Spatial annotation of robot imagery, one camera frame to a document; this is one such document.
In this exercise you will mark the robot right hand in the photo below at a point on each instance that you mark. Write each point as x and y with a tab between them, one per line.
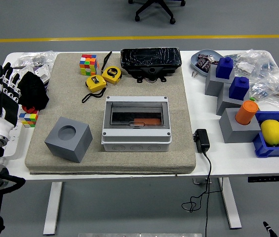
268	227

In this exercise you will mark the grey block round hole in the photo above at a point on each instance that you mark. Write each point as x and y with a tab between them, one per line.
235	130
67	148

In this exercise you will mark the grey box clear lid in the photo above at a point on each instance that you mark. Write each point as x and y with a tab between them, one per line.
134	145

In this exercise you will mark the orange cylinder battery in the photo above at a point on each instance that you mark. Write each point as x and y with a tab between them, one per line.
246	112
149	121

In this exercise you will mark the white power strip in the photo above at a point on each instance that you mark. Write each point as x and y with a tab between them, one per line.
13	144

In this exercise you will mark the small colourful puzzle cube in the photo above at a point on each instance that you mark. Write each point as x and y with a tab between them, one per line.
28	119

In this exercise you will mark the red object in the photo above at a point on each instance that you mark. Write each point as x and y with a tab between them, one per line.
28	109

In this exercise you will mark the white table leg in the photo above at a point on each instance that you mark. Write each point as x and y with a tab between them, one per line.
231	205
51	209

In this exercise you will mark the black cloth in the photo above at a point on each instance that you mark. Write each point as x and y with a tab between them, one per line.
35	93

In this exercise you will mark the black table control panel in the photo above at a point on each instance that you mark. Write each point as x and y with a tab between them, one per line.
267	178

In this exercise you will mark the plastic bag small parts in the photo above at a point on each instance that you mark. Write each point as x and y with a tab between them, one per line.
40	58

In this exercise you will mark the blue storage bin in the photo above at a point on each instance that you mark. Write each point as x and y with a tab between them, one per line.
272	151

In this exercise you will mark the yellow lemon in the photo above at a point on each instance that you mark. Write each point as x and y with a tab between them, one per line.
272	132

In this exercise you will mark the large colourful puzzle cube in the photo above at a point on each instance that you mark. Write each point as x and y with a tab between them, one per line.
88	64

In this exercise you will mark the black power adapter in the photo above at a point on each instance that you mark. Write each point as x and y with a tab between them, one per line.
202	140

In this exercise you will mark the yellow tape measure 5m print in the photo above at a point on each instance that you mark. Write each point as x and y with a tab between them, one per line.
112	74

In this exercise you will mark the black tweezers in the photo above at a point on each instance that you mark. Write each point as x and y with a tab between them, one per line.
107	58

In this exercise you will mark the small green piece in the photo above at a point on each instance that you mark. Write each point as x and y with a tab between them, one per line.
252	98

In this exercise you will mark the grey-brown mat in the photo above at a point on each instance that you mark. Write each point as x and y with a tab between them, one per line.
154	160

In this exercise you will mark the plastic bag blue parts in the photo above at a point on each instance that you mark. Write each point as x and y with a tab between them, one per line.
267	65
261	89

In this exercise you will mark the blue plastic block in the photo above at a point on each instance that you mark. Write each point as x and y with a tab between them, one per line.
239	90
224	69

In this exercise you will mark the plastic bag white parts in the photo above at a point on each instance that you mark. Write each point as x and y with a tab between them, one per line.
244	65

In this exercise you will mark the black wrapped tray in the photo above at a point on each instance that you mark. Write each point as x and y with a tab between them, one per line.
151	59

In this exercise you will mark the small metal piece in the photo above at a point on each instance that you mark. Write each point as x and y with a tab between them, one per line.
194	74

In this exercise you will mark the dark striped component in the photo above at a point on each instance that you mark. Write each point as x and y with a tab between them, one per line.
202	56
203	65

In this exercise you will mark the silver component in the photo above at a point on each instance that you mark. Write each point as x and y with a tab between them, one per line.
212	60

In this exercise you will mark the blue-grey oval plate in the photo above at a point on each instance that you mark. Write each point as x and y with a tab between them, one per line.
194	61

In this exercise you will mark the black office chair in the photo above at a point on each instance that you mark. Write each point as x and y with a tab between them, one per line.
154	8

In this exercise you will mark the white wall socket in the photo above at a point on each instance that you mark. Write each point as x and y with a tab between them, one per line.
42	72

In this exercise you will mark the metal hook bracket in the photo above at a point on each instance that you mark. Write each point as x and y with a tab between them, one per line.
199	181

